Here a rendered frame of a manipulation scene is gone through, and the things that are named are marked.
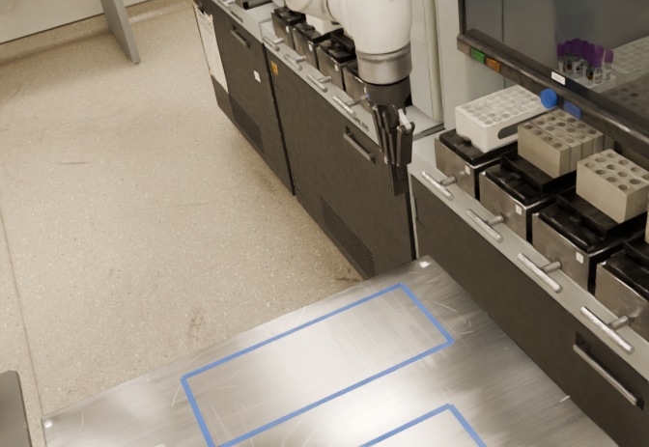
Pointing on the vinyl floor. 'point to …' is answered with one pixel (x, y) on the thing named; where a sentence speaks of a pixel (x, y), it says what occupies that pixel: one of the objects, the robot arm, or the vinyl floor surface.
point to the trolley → (345, 381)
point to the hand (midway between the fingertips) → (397, 176)
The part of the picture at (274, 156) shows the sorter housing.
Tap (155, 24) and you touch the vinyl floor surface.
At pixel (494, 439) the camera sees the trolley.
